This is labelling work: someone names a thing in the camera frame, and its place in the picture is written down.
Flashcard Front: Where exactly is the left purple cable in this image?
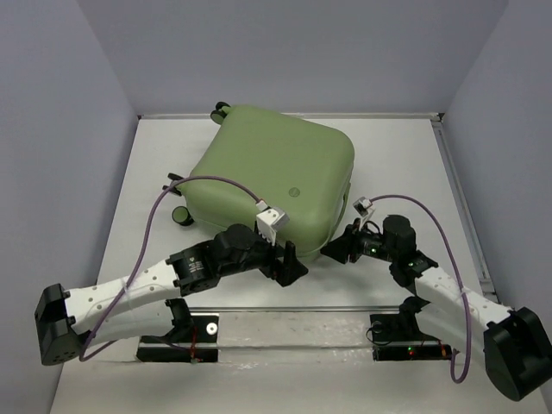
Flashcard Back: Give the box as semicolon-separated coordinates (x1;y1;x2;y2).
78;174;268;362

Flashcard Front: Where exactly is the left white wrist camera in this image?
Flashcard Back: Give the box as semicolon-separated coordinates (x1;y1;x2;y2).
255;208;289;246

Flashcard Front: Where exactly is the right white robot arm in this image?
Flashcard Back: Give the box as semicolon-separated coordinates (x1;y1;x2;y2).
321;215;551;401

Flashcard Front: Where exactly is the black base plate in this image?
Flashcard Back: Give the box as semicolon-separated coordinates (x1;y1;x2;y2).
366;313;452;362
135;312;219;364

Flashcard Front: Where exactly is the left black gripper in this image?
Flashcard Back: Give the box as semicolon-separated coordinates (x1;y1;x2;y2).
219;224;307;285

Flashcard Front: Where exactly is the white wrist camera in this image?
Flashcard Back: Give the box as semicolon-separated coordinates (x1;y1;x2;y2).
255;208;289;246
353;197;375;220

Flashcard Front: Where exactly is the green hard-shell suitcase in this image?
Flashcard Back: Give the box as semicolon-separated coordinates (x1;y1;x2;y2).
172;102;354;260

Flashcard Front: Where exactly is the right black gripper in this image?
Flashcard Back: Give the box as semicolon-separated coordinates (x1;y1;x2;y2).
319;216;397;263

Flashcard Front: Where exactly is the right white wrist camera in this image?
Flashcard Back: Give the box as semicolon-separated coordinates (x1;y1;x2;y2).
353;197;375;220

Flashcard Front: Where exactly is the white front cover board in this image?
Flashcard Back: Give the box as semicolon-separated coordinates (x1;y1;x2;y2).
52;309;547;413

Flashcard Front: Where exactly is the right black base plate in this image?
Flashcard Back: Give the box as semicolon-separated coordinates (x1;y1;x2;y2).
366;313;452;362

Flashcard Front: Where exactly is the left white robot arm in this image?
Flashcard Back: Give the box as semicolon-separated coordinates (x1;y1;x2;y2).
34;224;308;366

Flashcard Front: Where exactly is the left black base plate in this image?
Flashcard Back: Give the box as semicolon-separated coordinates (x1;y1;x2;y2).
135;312;219;364

